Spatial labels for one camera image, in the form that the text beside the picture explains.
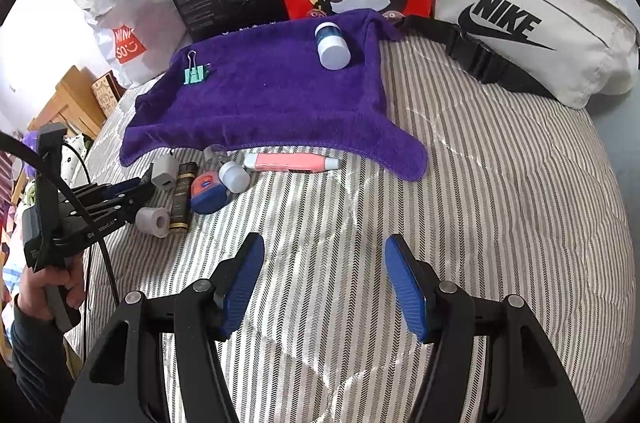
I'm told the white bottle with blue label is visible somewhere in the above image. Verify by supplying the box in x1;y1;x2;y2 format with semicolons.
315;22;351;70

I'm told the grey charger adapter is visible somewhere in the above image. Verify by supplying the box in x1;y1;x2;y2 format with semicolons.
151;154;179;191

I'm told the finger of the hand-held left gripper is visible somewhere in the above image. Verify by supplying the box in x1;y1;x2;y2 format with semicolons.
75;196;151;234
70;168;155;206

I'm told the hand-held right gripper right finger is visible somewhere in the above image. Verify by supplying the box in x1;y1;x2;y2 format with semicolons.
384;233;586;423

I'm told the white spotted bag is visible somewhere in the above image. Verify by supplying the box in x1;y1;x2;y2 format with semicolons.
59;134;91;184

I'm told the person's left hand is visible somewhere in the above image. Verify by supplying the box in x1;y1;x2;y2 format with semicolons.
19;253;87;321

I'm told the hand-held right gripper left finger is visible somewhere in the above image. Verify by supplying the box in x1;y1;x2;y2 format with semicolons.
60;232;266;423

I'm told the green binder clip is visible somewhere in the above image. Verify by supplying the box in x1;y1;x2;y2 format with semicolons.
182;52;213;85

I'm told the black and gold tube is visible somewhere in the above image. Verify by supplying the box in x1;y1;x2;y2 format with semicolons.
169;163;196;234

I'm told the purple plush toy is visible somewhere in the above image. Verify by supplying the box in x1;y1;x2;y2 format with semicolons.
20;130;41;176

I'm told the black cable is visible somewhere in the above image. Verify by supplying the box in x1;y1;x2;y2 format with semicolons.
0;132;121;384

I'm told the white shopping bag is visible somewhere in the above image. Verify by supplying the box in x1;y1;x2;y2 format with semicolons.
74;0;188;86

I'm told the framed picture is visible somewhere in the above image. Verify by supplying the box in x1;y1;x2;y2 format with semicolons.
91;72;126;119

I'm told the wooden furniture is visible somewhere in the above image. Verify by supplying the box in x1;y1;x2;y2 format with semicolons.
27;66;108;139

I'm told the clear plastic cap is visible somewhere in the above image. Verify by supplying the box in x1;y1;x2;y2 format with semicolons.
202;144;228;174

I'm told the small white bottle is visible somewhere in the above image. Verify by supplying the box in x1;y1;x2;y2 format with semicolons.
219;160;249;193

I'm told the blue and orange tape measure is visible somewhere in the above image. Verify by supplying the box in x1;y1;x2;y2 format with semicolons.
190;173;231;214

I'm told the striped blanket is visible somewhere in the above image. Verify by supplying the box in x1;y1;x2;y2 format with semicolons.
65;16;621;423

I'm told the white waist bag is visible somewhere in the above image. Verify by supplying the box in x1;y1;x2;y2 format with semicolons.
400;0;640;110

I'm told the white tape roll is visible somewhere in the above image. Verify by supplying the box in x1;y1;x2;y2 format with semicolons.
136;206;171;239

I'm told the purple towel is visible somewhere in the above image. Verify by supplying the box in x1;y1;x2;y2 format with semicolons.
120;9;428;181

